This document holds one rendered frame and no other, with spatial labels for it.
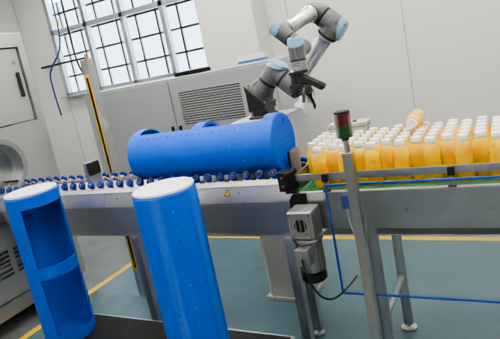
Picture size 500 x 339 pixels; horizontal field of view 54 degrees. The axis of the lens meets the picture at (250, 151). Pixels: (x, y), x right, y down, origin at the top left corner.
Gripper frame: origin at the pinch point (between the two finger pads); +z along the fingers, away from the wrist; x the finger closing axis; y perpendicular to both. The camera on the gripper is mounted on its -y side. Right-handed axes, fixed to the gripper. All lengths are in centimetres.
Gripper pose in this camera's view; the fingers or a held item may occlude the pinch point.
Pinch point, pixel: (311, 111)
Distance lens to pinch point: 234.2
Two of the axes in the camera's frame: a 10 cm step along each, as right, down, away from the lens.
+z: 1.9, 9.6, 1.9
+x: -4.5, 2.6, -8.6
